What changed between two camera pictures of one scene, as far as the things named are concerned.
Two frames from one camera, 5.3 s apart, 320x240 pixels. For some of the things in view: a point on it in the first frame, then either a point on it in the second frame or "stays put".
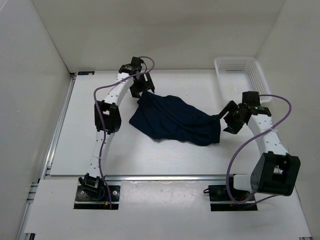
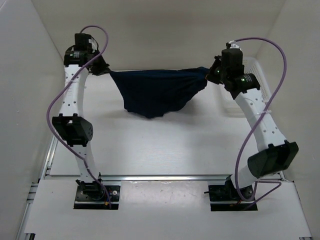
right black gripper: [233, 128] → [209, 76]
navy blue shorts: [171, 117] → [150, 93]
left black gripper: [146, 86] → [104, 68]
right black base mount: [220, 200] stays put
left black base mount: [98, 199] stays put
